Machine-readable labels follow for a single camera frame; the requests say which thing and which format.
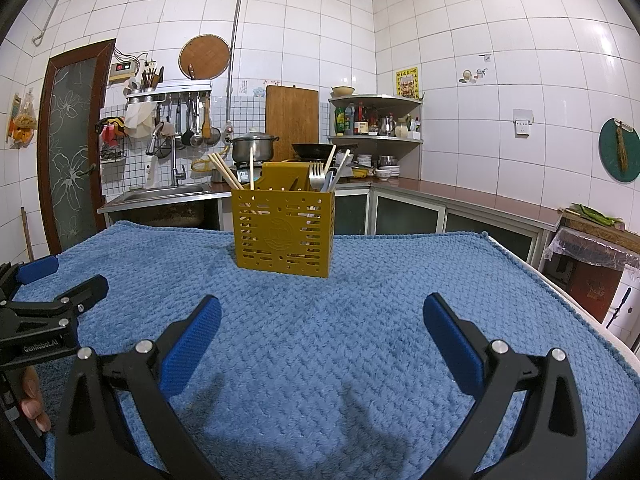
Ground brown frosted glass door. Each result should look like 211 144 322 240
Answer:
37 38 117 256

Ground hanging straw brush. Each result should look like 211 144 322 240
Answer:
616 122 630 173

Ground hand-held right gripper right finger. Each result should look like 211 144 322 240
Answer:
422 292 588 480

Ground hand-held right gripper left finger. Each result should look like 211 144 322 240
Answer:
54 295 223 480

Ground wooden cutting board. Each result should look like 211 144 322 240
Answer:
265 85 320 161

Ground wooden stick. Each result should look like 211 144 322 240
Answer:
21 206 36 262

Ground white hanging towel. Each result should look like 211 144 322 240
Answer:
124 105 155 139

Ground round green board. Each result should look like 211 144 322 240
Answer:
599 117 640 182

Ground grey corner shelf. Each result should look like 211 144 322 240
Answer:
328 94 424 144

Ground plastic covered red cabinet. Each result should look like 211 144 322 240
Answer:
544 227 640 311

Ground wire basket with red items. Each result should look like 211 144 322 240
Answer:
97 117 127 163

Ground thick wooden board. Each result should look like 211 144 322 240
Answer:
562 207 640 242

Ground yellow perforated utensil holder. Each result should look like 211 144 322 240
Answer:
231 161 335 279

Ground yellow wall poster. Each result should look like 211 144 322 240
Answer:
396 66 420 100

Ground black hanging ladle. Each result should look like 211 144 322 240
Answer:
181 97 196 147

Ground kitchen counter cabinet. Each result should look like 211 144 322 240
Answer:
97 177 563 271

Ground black wok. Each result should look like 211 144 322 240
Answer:
291 142 358 158

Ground metal wall pipe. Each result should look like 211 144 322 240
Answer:
226 0 248 133

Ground gas stove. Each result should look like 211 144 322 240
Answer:
235 160 266 184

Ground blue knitted blanket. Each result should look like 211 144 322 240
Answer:
0 220 640 480

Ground stack of white bowls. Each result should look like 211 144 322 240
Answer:
350 152 401 181

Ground chrome faucet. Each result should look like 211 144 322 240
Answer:
146 125 187 188

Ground white wall socket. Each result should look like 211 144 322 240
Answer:
512 108 535 137

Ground round woven lid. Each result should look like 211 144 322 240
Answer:
179 35 232 81

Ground hanging plastic bag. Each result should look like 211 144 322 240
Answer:
6 92 40 147

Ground steel sink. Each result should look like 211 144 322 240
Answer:
122 184 211 203

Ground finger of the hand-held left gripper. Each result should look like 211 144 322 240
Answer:
0 274 110 327
0 255 60 306

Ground green vegetables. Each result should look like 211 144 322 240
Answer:
570 203 623 226

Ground steel cooking pot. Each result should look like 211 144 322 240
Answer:
226 131 280 163

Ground wall utensil rack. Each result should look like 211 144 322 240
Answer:
125 79 212 101

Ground person's left hand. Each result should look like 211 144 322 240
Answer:
19 366 52 433

